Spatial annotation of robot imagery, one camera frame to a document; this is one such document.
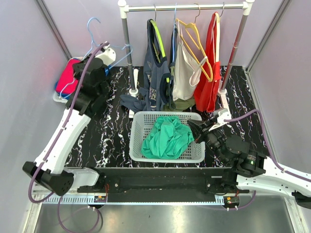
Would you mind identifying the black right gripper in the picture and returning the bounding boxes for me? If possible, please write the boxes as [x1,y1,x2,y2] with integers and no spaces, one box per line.
[186,117,227,165]

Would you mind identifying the light blue wire hanger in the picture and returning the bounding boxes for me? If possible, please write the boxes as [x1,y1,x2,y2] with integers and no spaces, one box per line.
[58,17,133,100]

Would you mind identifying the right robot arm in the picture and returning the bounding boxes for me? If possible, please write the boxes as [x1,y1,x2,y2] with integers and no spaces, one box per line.
[187,119,311,209]

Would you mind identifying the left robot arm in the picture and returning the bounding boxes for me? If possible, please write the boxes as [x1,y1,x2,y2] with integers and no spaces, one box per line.
[22,58,110,196]

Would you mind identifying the red tank top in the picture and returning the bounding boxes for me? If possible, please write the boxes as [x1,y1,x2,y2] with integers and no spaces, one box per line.
[194,12,221,113]

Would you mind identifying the olive green tank top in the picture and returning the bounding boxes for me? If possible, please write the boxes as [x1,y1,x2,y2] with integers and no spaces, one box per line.
[162,66,195,112]

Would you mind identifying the navy blue tank top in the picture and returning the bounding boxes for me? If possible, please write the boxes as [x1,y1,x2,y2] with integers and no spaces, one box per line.
[120,21,169,113]

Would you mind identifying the white tank top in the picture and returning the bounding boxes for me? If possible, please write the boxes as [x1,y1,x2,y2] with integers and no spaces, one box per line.
[173,21,201,101]

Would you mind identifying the white hanger under red top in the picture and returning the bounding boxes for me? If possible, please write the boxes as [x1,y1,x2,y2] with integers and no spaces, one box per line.
[212,2,225,62]

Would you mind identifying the lime green hanger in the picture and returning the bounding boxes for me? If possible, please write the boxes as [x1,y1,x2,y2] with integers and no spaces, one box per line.
[147,19,171,84]

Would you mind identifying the yellow plastic hanger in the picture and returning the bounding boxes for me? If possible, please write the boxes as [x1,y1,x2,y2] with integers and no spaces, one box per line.
[176,18,213,83]

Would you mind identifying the white plastic mesh basket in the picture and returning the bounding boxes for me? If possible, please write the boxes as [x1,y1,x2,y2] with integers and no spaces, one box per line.
[129,111,205,164]

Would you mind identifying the folded clothes stack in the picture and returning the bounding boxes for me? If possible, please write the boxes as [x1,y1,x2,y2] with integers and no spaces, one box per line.
[54,59,81,100]

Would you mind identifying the small white basket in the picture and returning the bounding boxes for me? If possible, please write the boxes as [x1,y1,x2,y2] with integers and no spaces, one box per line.
[52,56,85,103]

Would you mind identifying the metal clothes rack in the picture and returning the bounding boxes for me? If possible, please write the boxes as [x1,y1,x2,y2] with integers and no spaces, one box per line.
[118,0,254,110]

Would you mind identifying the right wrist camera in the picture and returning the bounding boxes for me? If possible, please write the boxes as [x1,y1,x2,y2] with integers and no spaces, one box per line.
[208,108,232,132]

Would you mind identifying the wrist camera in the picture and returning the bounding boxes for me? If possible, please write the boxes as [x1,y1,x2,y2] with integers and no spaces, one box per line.
[95,45,116,66]
[208,108,232,132]

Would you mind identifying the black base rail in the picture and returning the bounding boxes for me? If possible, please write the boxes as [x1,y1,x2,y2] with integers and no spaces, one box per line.
[48,168,240,205]

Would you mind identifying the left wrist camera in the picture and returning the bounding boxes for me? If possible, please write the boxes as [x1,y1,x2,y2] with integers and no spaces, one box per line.
[95,45,116,66]

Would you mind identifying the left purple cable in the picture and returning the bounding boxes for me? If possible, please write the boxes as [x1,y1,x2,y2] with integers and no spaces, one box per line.
[28,41,110,232]

